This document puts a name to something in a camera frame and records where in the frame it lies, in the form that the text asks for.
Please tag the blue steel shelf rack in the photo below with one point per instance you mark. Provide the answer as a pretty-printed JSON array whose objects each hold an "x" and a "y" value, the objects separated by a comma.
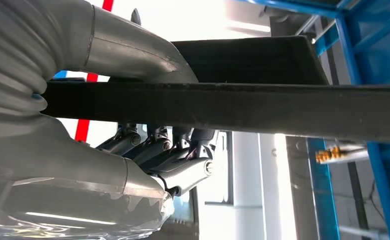
[{"x": 380, "y": 49}]

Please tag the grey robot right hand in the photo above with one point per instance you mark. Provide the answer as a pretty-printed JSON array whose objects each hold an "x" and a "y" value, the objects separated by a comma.
[{"x": 65, "y": 172}]

